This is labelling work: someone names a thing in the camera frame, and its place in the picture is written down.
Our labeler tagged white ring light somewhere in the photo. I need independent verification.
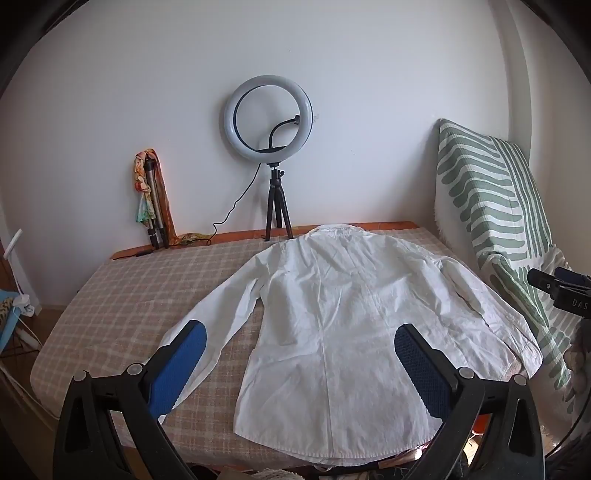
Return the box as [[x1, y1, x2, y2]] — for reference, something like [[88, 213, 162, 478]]
[[224, 74, 315, 163]]

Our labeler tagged white long-sleeved shirt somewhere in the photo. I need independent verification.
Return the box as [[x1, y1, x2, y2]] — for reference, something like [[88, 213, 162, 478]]
[[157, 224, 543, 467]]

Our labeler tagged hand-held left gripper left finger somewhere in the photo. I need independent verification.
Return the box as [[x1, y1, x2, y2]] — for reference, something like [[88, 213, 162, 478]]
[[52, 320, 208, 480]]

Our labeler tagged black ring light cable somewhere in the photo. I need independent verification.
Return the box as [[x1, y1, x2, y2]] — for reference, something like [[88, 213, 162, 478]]
[[203, 162, 260, 246]]

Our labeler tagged black mini tripod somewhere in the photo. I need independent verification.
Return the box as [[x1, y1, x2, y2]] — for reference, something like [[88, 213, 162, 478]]
[[264, 162, 294, 241]]

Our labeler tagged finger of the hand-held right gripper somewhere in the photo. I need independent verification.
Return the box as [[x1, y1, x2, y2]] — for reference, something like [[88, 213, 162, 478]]
[[527, 267, 573, 295]]

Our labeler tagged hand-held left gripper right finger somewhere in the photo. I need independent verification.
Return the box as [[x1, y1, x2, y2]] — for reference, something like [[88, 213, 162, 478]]
[[394, 323, 548, 480]]

